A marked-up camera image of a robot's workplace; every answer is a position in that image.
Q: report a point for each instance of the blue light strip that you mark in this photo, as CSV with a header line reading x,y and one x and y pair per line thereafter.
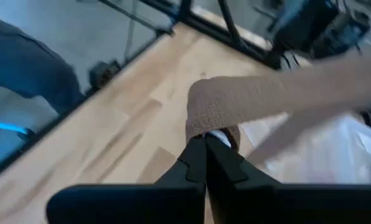
x,y
5,127

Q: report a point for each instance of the large crumpled clear plastic bag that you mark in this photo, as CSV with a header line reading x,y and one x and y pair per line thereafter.
x,y
313,149

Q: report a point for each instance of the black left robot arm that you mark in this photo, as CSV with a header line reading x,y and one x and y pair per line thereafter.
x,y
297,28

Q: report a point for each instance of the person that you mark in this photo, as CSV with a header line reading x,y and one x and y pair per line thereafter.
x,y
23,62

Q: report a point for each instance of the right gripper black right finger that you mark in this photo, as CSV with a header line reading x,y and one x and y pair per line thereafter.
x,y
282,205

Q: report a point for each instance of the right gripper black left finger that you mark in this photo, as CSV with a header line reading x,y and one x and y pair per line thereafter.
x,y
142,205

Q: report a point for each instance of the tan elastic bandage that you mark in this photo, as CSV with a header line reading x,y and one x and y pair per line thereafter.
x,y
229,102

